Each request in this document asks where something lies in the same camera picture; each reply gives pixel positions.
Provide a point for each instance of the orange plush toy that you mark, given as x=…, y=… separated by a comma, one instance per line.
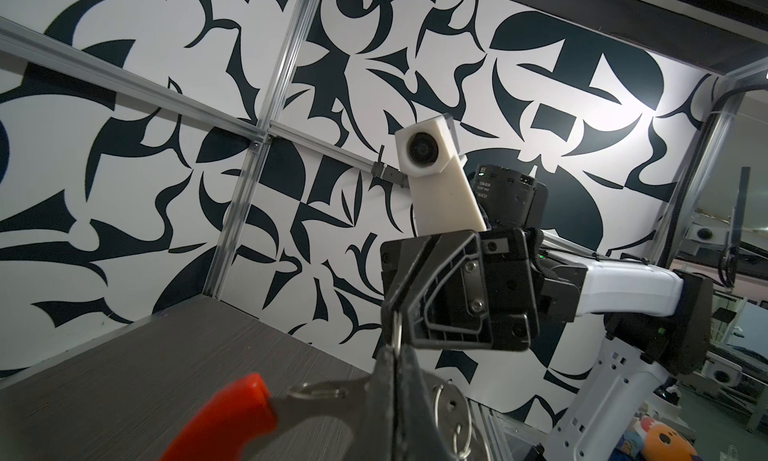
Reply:
x=663, y=443

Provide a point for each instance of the black wall hook rail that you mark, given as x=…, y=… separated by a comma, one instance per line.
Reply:
x=387, y=172

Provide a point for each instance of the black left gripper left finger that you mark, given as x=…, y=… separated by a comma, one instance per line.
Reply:
x=374, y=438

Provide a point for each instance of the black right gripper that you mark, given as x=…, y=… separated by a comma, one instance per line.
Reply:
x=442, y=292

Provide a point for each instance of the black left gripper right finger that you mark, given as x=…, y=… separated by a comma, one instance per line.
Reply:
x=417, y=436

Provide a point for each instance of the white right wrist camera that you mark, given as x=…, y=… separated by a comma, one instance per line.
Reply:
x=442, y=199

